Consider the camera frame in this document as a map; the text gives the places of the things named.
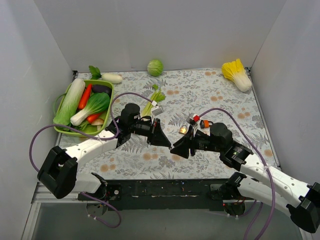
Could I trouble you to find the white cucumber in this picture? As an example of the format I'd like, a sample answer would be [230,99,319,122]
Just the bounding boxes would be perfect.
[101,73,123,84]

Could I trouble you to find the brass padlock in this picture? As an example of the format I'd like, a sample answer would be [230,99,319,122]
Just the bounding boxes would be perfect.
[178,124,188,135]

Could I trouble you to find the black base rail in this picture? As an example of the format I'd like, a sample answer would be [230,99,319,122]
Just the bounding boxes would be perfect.
[77,178,247,216]

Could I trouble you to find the celery stalk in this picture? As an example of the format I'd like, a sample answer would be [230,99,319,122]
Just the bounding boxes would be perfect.
[140,84,166,117]

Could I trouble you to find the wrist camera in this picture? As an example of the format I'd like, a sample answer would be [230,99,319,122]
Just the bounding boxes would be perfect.
[150,105,164,118]
[186,113,201,131]

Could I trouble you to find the orange carrot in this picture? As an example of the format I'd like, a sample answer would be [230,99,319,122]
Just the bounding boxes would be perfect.
[78,84,93,110]

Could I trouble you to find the green leafy herb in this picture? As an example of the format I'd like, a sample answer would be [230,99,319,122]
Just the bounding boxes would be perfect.
[88,65,102,80]

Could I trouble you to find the red pepper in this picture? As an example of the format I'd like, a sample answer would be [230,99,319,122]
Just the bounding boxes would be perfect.
[86,112,102,124]

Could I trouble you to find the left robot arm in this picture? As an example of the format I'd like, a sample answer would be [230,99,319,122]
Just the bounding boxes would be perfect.
[37,103,171,200]

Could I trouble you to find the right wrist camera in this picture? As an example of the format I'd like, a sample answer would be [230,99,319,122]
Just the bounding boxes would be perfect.
[186,113,201,131]

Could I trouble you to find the brown mushroom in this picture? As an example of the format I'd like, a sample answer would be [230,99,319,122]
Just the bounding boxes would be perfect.
[91,118,105,126]

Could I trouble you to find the round green cabbage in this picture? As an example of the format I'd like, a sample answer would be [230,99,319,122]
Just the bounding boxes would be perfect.
[147,59,164,77]

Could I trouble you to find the green bok choy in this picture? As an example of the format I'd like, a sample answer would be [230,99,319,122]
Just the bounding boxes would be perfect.
[70,92,110,126]

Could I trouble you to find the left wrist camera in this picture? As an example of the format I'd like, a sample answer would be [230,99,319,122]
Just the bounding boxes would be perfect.
[150,105,164,118]

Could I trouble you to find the green plastic basket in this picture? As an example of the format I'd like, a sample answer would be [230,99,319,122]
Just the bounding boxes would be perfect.
[54,79,114,137]

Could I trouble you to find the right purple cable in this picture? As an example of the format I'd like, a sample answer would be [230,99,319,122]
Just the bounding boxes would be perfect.
[194,107,276,240]

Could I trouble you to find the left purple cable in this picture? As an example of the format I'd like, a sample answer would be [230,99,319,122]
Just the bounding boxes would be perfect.
[29,92,157,228]

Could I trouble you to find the long green white cabbage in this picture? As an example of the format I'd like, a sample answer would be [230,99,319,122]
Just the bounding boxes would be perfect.
[53,78,86,126]

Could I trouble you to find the purple eggplant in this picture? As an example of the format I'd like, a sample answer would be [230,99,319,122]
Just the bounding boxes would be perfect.
[91,84,112,96]

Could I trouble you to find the purple cable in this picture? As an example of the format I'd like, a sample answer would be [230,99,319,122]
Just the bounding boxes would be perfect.
[29,92,157,228]
[194,107,276,240]

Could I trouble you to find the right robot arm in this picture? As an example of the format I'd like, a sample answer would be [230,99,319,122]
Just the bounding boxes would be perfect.
[170,122,320,233]

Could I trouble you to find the yellow napa cabbage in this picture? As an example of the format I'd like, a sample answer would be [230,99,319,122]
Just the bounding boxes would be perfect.
[221,58,252,93]

